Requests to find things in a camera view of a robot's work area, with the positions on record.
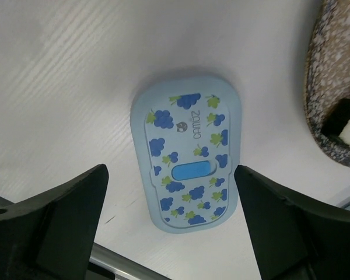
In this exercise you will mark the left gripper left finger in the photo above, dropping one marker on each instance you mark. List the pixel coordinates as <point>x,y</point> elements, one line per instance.
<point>51,235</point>

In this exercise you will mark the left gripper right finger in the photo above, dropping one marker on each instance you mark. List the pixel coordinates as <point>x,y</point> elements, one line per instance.
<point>293,236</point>

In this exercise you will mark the terrazzo pattern lunch box lid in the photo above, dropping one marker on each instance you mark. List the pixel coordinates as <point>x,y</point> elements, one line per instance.
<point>187,135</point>

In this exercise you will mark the sushi roll piece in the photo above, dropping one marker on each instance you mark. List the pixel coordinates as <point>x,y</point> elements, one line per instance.
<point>336,125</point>

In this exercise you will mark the speckled round plate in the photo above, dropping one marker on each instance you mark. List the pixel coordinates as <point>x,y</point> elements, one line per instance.
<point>327,75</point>

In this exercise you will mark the aluminium rail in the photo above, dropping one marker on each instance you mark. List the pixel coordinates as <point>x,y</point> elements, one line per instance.
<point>121,267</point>

